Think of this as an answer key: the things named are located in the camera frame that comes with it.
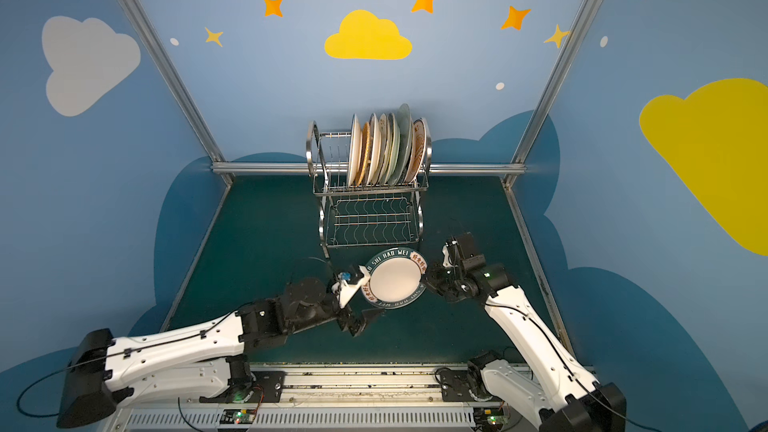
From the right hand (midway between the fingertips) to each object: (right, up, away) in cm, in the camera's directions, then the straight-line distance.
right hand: (421, 275), depth 77 cm
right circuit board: (+16, -33, -7) cm, 37 cm away
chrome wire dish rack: (-17, +15, +27) cm, 35 cm away
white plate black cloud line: (-20, +35, +16) cm, 43 cm away
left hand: (-12, -2, -9) cm, 15 cm away
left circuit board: (-45, -32, -7) cm, 56 cm away
